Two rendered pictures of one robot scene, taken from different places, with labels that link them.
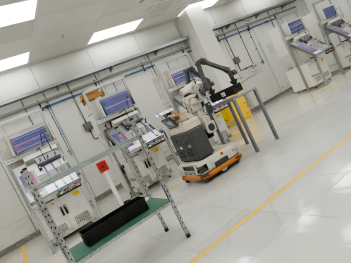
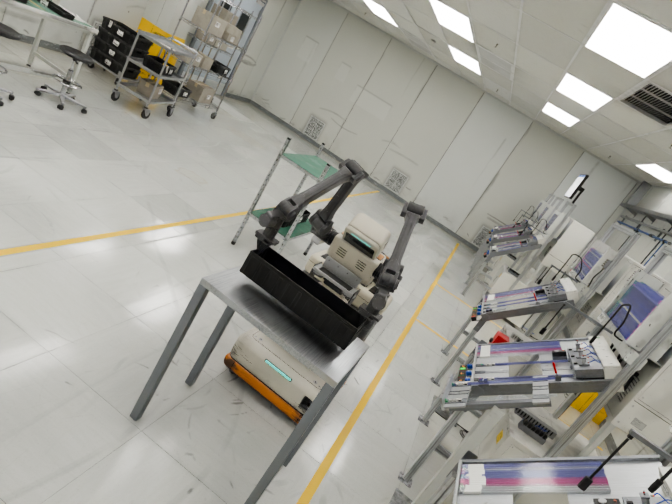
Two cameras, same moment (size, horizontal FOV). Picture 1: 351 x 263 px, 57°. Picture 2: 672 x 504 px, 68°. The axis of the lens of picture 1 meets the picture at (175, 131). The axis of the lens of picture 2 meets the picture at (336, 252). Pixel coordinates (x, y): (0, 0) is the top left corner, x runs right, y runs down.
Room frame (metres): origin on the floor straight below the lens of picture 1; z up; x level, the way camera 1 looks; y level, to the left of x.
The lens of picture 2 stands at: (5.94, -2.43, 1.77)
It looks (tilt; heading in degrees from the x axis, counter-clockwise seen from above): 17 degrees down; 129
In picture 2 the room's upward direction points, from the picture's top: 32 degrees clockwise
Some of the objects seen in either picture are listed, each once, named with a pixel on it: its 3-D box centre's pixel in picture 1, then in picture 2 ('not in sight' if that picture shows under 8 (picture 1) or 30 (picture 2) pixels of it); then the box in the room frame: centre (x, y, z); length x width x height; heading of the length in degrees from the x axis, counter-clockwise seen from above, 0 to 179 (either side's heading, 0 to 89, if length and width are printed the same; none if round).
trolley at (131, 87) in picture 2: not in sight; (156, 75); (-0.76, 0.56, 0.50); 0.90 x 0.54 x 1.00; 133
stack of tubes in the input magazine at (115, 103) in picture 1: (116, 103); (642, 313); (5.44, 0.69, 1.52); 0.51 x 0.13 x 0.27; 119
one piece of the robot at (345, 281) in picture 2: (203, 108); (333, 284); (4.45, -0.49, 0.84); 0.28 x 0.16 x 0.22; 27
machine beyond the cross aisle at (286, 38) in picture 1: (298, 51); not in sight; (7.91, -3.59, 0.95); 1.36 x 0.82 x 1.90; 29
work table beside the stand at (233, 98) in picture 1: (241, 123); (250, 380); (4.67, -0.92, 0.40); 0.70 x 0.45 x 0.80; 27
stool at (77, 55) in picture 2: not in sight; (69, 77); (0.15, -0.67, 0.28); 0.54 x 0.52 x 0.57; 51
